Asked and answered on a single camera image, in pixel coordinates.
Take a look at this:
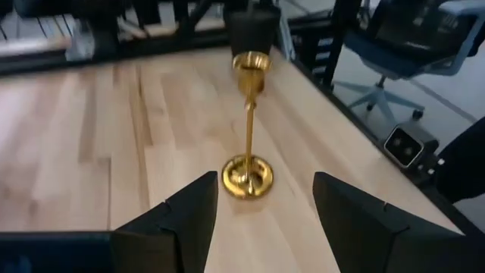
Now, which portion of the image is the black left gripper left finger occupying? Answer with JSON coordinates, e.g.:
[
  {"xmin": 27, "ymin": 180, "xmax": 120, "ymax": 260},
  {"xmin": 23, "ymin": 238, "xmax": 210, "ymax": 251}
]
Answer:
[{"xmin": 0, "ymin": 170, "xmax": 220, "ymax": 273}]

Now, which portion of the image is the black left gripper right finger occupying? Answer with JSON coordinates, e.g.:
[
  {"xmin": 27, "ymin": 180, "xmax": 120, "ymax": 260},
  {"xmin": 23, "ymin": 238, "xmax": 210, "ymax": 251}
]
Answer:
[{"xmin": 312, "ymin": 171, "xmax": 485, "ymax": 273}]

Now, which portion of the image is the brass candlestick holder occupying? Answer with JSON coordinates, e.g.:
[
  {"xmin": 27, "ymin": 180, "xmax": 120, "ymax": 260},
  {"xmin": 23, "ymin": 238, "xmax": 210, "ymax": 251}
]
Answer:
[{"xmin": 221, "ymin": 50, "xmax": 274, "ymax": 201}]

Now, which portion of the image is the blue office chair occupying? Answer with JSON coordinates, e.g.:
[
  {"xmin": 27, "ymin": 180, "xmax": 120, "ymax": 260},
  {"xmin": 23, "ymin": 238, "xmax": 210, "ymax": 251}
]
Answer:
[{"xmin": 333, "ymin": 0, "xmax": 485, "ymax": 122}]

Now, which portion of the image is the grey table-level camera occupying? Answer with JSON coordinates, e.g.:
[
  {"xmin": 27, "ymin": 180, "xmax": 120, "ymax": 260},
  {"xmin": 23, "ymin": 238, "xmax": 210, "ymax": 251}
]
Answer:
[{"xmin": 383, "ymin": 123, "xmax": 440, "ymax": 170}]

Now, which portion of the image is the black aluminium table frame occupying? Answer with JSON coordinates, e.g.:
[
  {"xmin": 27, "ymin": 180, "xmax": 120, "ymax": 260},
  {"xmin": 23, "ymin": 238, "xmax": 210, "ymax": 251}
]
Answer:
[{"xmin": 0, "ymin": 0, "xmax": 355, "ymax": 90}]

